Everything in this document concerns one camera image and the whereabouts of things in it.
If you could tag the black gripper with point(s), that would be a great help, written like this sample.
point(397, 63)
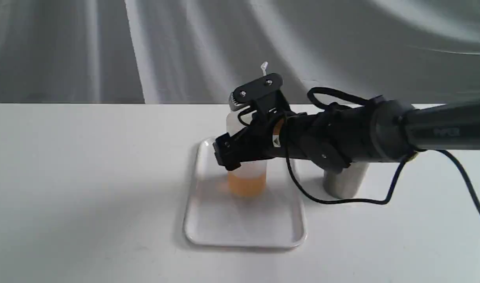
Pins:
point(275, 131)

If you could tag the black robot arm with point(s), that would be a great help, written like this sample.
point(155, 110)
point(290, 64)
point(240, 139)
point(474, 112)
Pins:
point(348, 129)

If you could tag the translucent squeeze bottle amber liquid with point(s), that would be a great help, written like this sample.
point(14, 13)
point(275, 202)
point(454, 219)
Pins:
point(250, 179)

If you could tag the stainless steel cup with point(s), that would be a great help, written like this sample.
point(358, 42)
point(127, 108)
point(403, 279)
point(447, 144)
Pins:
point(345, 185)

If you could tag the white rectangular plastic tray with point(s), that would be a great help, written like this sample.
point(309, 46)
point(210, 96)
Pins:
point(275, 219)

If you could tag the grey backdrop cloth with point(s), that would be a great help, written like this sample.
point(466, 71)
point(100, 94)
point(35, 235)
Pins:
point(197, 51)

